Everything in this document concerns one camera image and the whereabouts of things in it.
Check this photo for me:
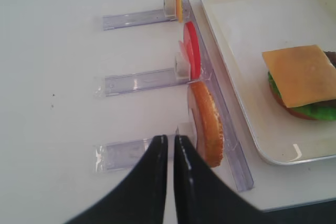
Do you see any meat patty in burger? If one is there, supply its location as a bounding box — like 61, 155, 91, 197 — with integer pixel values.
324, 51, 336, 68

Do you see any clear cheese holder rail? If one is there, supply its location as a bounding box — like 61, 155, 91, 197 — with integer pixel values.
102, 0, 183, 31

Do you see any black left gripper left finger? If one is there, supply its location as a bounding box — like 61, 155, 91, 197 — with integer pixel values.
67, 135, 168, 223

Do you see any upright bun slice left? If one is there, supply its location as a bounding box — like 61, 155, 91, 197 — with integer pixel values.
187, 81, 224, 168

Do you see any clear tomato holder rail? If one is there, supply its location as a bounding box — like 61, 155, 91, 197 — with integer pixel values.
94, 52, 191, 98

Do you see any cheese slice on burger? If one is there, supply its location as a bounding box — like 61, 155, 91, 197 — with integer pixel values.
262, 45, 335, 108

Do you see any cream rectangular serving tray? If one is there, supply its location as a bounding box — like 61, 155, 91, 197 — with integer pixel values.
201, 0, 335, 165

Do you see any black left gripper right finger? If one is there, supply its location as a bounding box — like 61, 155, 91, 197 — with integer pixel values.
173, 135, 265, 223

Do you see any upright red tomato slice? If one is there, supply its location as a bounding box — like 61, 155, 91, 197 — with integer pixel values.
180, 21, 201, 80

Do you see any lettuce leaf in burger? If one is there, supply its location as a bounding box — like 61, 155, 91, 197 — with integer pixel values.
267, 71, 336, 122

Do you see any clear left bun holder rail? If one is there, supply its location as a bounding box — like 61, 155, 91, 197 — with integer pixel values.
94, 122, 197, 173

